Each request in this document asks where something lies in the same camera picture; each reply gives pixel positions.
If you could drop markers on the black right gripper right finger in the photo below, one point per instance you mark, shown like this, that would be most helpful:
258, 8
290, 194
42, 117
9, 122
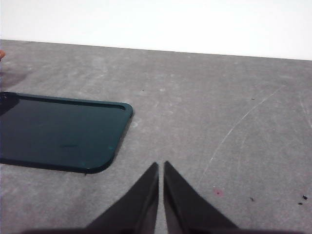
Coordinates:
182, 207

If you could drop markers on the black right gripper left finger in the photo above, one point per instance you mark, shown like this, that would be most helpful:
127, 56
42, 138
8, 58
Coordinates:
139, 207

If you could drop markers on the dark teal tray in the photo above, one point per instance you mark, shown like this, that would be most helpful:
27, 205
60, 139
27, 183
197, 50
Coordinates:
61, 131

